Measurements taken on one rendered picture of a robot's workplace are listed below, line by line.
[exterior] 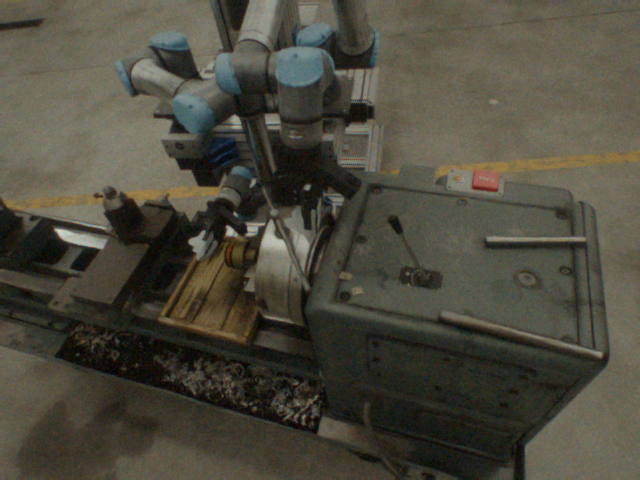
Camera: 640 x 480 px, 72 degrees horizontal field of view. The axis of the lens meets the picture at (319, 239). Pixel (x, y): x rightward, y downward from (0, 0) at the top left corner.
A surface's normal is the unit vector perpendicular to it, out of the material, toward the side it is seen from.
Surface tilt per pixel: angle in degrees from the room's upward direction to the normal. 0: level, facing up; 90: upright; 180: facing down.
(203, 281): 0
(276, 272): 43
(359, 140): 0
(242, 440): 0
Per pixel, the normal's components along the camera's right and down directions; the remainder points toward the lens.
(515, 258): -0.11, -0.62
